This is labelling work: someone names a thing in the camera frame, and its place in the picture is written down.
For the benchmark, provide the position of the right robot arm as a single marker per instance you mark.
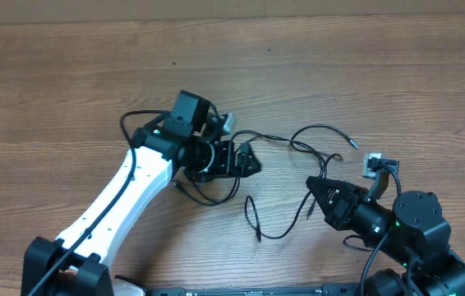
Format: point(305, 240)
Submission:
point(413, 233)

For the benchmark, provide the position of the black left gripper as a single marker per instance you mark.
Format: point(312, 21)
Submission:
point(226, 168)

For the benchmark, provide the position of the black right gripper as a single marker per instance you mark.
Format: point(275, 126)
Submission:
point(338, 214)

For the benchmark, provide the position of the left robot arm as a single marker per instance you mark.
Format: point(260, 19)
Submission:
point(188, 137)

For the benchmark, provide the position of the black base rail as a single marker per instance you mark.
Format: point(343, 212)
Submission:
point(249, 292)

